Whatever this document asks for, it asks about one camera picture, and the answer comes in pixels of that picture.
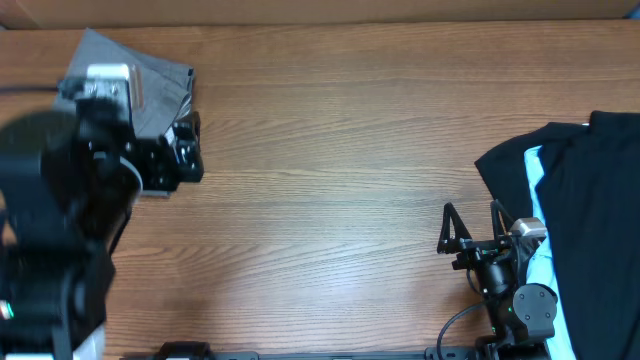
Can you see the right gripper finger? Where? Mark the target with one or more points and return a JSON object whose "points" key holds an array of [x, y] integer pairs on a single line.
{"points": [[454, 235], [501, 220]]}

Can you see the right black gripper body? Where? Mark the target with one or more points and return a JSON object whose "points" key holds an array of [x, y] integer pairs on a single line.
{"points": [[494, 279]]}

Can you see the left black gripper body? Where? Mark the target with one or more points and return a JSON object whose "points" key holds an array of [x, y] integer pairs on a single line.
{"points": [[156, 172]]}

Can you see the grey cotton shorts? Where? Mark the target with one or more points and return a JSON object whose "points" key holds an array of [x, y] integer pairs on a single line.
{"points": [[162, 96]]}

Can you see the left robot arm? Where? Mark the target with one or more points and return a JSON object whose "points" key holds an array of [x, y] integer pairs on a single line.
{"points": [[70, 180]]}

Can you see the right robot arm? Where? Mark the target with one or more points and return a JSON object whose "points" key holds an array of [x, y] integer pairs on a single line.
{"points": [[521, 314]]}

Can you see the light blue garment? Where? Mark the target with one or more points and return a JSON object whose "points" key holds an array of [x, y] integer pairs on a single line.
{"points": [[541, 268]]}

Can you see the black garment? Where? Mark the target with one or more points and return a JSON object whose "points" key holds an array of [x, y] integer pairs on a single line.
{"points": [[590, 199]]}

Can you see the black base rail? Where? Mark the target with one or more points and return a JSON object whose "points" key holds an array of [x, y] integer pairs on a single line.
{"points": [[203, 351]]}

